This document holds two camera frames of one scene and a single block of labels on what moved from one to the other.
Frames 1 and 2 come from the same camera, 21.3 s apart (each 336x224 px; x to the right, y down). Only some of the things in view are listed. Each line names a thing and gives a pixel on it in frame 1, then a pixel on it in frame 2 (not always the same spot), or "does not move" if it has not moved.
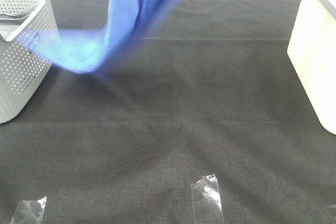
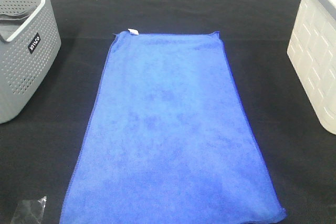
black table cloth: [208, 87] does not move
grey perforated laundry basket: [29, 41] does not move
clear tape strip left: [29, 212] does not move
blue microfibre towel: [138, 0] -> [168, 140]
